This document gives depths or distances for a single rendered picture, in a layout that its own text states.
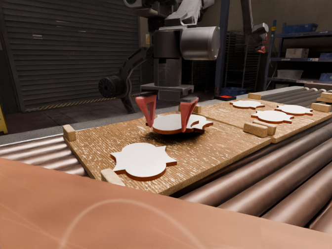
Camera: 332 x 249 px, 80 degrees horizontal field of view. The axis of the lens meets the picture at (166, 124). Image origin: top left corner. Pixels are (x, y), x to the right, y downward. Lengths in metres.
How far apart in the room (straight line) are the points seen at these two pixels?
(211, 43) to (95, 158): 0.31
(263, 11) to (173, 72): 6.14
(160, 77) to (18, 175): 0.30
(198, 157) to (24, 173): 0.30
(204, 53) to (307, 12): 5.79
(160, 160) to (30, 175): 0.23
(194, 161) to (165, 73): 0.18
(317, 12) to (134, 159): 5.88
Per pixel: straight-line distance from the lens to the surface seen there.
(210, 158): 0.41
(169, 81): 0.41
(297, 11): 6.20
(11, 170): 0.21
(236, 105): 0.84
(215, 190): 0.36
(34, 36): 5.15
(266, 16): 6.44
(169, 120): 0.51
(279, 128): 0.65
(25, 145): 0.62
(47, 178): 0.18
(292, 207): 0.37
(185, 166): 0.38
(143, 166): 0.36
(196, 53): 0.38
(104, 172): 0.32
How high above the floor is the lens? 1.13
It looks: 19 degrees down
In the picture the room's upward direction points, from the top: straight up
